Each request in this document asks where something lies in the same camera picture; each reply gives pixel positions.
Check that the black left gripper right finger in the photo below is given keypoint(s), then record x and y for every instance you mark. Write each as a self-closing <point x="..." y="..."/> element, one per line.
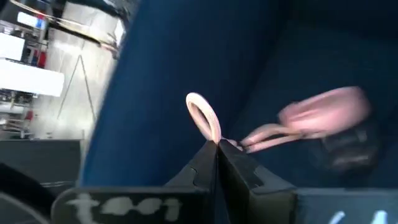
<point x="264" y="202"/>

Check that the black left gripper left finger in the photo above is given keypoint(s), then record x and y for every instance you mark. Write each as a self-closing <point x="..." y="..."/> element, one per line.
<point x="130" y="205"/>

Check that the pink rubber tubing bundle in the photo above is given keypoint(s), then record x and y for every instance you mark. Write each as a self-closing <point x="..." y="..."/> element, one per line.
<point x="326" y="112"/>

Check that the navy white striped fabric basket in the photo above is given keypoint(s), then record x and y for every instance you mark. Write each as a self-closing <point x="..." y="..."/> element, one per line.
<point x="186" y="62"/>

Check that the white shelf board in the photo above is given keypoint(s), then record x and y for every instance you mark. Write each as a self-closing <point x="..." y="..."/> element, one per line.
<point x="28" y="77"/>

